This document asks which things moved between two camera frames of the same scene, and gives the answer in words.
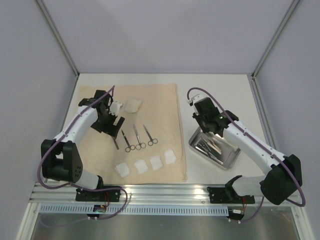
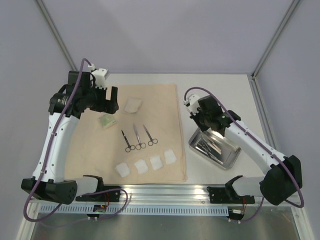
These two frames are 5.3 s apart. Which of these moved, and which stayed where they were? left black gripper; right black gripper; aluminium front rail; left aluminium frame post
Moved: left black gripper
Stayed: left aluminium frame post; right black gripper; aluminium front rail
